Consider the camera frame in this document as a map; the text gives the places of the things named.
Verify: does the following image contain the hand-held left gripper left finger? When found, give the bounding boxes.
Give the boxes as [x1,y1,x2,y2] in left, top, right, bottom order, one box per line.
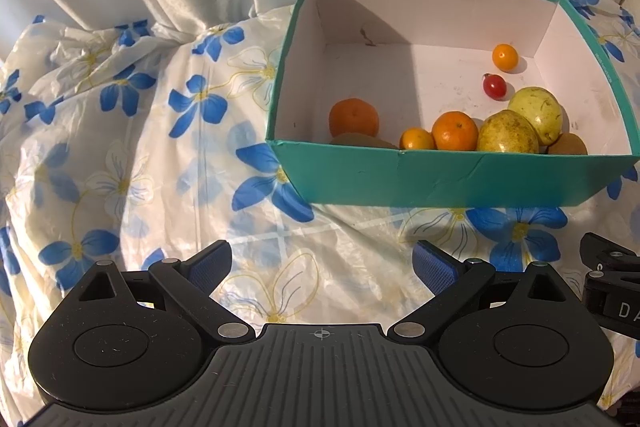
[77,239,256,342]

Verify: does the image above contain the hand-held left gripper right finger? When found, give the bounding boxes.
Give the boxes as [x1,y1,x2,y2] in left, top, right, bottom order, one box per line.
[391,239,577,341]

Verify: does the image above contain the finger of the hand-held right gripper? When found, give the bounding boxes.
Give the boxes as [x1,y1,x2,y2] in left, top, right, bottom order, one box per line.
[579,232,640,277]

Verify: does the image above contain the teal cardboard box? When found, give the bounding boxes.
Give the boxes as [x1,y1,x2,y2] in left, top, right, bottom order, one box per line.
[264,0,640,208]

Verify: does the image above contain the brown fuzzy kiwi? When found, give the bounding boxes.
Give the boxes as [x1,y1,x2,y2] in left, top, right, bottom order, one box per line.
[329,132,400,150]
[546,133,589,156]

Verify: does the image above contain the orange tangerine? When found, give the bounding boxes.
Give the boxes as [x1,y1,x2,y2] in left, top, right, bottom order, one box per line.
[328,97,381,138]
[432,111,480,152]

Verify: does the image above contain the orange cherry tomato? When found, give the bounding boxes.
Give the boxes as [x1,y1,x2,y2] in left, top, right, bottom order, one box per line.
[492,44,519,72]
[399,128,436,150]

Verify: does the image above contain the blue floral plastic tablecloth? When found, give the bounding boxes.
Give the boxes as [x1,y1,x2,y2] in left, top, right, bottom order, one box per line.
[0,0,640,427]

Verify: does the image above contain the yellow-green guava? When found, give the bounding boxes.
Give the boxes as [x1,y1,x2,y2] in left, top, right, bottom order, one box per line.
[508,86,565,146]
[476,110,541,154]

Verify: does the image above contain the red cherry tomato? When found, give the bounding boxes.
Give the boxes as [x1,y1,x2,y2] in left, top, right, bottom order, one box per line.
[482,74,508,100]

